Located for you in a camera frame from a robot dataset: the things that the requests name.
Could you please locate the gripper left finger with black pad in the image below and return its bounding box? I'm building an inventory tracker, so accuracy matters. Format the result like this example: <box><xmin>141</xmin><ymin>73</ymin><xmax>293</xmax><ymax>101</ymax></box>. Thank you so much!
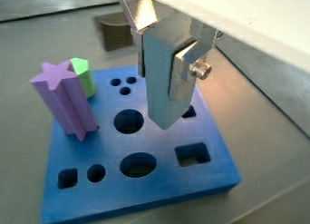
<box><xmin>118</xmin><ymin>0</ymin><xmax>177</xmax><ymax>78</ymax></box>

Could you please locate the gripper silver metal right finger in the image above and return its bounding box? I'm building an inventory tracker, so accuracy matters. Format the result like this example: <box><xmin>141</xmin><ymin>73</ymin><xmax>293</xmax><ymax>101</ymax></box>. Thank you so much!
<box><xmin>169</xmin><ymin>19</ymin><xmax>223</xmax><ymax>101</ymax></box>

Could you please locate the light blue rectangular block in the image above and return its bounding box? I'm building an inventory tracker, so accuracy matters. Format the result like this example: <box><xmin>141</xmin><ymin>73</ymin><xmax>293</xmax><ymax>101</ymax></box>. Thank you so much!
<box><xmin>141</xmin><ymin>13</ymin><xmax>198</xmax><ymax>131</ymax></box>

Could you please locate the blue foam shape board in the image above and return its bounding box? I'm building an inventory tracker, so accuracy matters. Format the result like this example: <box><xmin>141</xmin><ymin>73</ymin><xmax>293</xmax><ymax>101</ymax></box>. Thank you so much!
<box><xmin>41</xmin><ymin>66</ymin><xmax>240</xmax><ymax>224</ymax></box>

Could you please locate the green hexagonal prism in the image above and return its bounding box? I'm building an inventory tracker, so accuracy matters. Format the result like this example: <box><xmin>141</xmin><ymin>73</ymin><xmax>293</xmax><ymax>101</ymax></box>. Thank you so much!
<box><xmin>70</xmin><ymin>58</ymin><xmax>96</xmax><ymax>98</ymax></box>

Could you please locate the purple star prism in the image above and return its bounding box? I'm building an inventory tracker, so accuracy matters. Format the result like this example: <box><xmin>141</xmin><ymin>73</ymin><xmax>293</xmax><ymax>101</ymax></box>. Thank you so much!
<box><xmin>30</xmin><ymin>61</ymin><xmax>97</xmax><ymax>141</ymax></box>

